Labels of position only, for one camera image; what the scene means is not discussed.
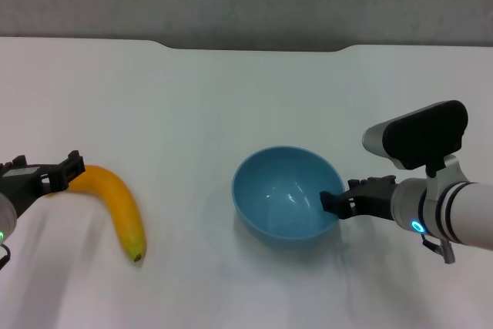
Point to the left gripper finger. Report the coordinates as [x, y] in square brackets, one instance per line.
[67, 171]
[19, 162]

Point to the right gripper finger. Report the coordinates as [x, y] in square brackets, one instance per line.
[358, 183]
[339, 205]

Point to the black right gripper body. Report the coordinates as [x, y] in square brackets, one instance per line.
[375, 198]

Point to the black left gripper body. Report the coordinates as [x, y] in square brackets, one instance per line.
[23, 186]

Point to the yellow banana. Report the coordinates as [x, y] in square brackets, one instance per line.
[119, 202]

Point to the blue plastic bowl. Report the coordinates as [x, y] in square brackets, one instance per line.
[277, 190]

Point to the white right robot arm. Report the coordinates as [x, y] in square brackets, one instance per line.
[462, 209]

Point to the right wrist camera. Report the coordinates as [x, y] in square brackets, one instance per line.
[423, 134]

